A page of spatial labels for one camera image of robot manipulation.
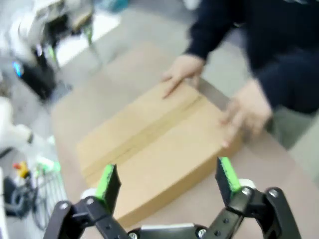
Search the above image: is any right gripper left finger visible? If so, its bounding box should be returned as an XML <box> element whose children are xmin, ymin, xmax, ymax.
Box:
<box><xmin>44</xmin><ymin>163</ymin><xmax>131</xmax><ymax>239</ymax></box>

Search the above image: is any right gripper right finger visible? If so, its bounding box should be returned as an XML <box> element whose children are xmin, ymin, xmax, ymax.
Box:
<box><xmin>206</xmin><ymin>156</ymin><xmax>303</xmax><ymax>239</ymax></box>

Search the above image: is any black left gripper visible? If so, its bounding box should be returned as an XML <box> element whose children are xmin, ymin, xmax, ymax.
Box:
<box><xmin>21</xmin><ymin>44</ymin><xmax>58</xmax><ymax>101</ymax></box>

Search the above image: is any brown cardboard box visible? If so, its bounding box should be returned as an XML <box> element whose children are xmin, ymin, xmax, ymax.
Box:
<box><xmin>76</xmin><ymin>81</ymin><xmax>244</xmax><ymax>229</ymax></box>

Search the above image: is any person's right forearm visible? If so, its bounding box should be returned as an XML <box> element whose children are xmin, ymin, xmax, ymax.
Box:
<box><xmin>183</xmin><ymin>0</ymin><xmax>250</xmax><ymax>61</ymax></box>

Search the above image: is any person's left forearm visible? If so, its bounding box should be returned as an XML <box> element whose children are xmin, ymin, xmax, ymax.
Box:
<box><xmin>249</xmin><ymin>62</ymin><xmax>319</xmax><ymax>114</ymax></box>

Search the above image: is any person's left hand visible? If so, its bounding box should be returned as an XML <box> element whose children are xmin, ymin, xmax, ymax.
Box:
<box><xmin>219</xmin><ymin>79</ymin><xmax>273</xmax><ymax>148</ymax></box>

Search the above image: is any person's right hand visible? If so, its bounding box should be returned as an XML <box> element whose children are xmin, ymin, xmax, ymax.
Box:
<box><xmin>161</xmin><ymin>54</ymin><xmax>205</xmax><ymax>100</ymax></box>

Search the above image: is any green white connector block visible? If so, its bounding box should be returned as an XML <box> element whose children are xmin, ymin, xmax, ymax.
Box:
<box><xmin>36</xmin><ymin>155</ymin><xmax>62</xmax><ymax>175</ymax></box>

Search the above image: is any white table with grey legs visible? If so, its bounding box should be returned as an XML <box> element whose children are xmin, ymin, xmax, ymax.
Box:
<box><xmin>56</xmin><ymin>9</ymin><xmax>121</xmax><ymax>66</ymax></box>

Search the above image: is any red yellow emergency stop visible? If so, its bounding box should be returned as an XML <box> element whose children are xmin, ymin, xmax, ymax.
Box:
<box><xmin>12</xmin><ymin>161</ymin><xmax>29</xmax><ymax>178</ymax></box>

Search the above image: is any person's dark jacket torso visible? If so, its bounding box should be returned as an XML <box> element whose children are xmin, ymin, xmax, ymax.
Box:
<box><xmin>234</xmin><ymin>0</ymin><xmax>319</xmax><ymax>75</ymax></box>

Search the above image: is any black cable bundle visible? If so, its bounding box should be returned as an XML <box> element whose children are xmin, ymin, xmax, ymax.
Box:
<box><xmin>3</xmin><ymin>171</ymin><xmax>68</xmax><ymax>230</ymax></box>

